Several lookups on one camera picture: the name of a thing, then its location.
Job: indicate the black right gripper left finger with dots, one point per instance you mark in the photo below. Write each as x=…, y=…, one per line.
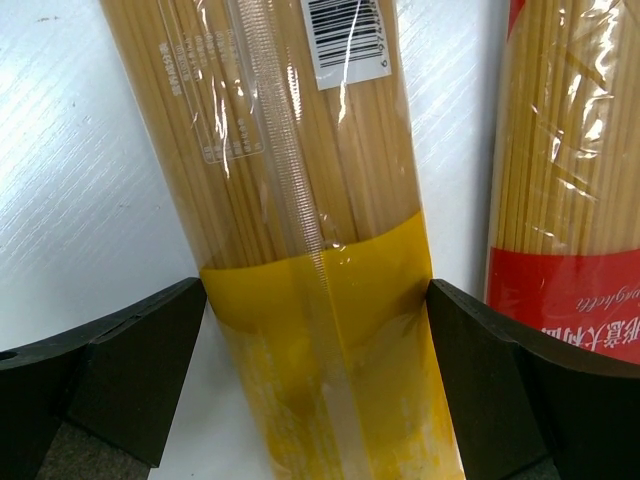
x=98, y=401

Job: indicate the red spaghetti bag centre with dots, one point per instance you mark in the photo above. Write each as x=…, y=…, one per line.
x=564, y=225

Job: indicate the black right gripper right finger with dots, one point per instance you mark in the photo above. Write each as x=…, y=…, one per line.
x=525, y=405

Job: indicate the yellow spaghetti bag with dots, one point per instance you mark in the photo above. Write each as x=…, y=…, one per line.
x=283, y=132

